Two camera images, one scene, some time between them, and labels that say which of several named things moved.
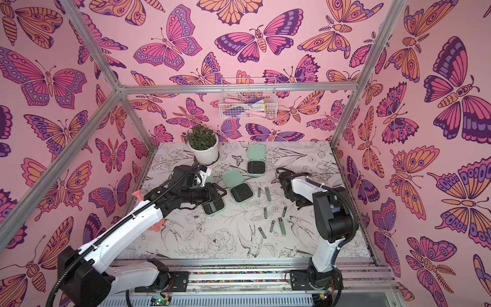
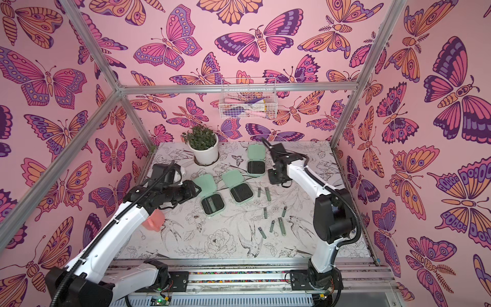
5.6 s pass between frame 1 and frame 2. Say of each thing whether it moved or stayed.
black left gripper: moved
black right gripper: moved
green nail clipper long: stayed
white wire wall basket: stayed
